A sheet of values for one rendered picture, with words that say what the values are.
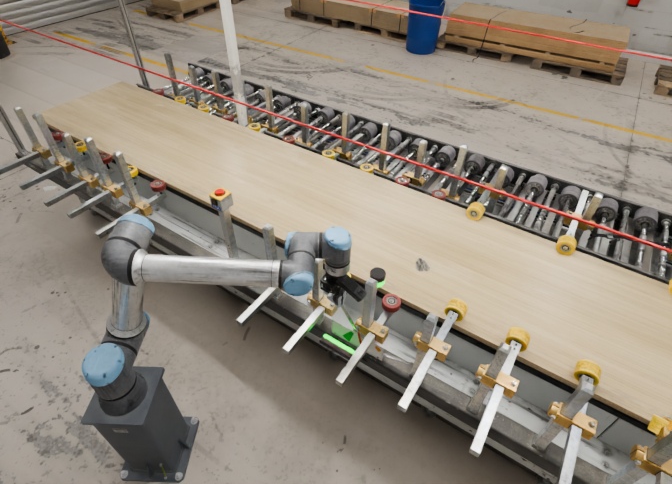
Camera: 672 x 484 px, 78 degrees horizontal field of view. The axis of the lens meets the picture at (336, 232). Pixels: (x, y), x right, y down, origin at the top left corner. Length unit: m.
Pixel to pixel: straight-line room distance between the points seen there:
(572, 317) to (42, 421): 2.73
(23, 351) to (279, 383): 1.62
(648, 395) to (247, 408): 1.87
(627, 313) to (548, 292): 0.31
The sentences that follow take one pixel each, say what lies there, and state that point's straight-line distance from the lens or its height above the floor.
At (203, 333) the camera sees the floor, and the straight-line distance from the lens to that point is 2.90.
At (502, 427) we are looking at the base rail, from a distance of 1.87.
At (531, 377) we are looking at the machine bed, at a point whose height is 0.78.
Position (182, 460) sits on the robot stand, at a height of 0.02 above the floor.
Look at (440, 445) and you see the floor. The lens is 2.54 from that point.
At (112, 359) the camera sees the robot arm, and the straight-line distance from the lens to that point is 1.87.
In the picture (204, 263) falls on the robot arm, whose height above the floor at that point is 1.39.
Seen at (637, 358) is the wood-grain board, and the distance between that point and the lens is 2.02.
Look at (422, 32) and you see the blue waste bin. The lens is 7.03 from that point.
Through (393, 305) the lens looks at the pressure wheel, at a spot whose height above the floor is 0.91.
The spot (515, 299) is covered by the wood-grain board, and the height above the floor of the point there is 0.90.
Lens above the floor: 2.31
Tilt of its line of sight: 42 degrees down
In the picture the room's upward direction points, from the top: 1 degrees clockwise
